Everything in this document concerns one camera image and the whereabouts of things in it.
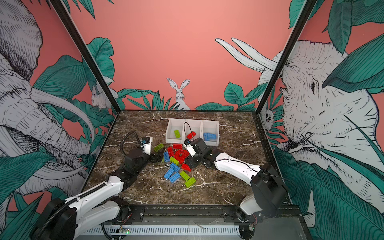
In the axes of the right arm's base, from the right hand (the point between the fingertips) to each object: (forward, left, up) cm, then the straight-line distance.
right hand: (188, 157), depth 83 cm
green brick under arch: (+3, +10, -9) cm, 14 cm away
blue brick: (-6, +12, -8) cm, 16 cm away
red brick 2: (+21, -1, -8) cm, 22 cm away
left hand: (+5, +17, +6) cm, 19 cm away
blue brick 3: (+21, -13, -9) cm, 26 cm away
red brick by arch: (+9, +12, -11) cm, 19 cm away
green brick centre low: (-7, +2, -9) cm, 12 cm away
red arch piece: (+7, +5, -10) cm, 13 cm away
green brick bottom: (-11, -1, -9) cm, 14 cm away
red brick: (+13, +8, -9) cm, 18 cm away
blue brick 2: (-8, +8, -9) cm, 15 cm away
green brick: (+12, +20, -9) cm, 25 cm away
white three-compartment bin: (+27, +9, -10) cm, 30 cm away
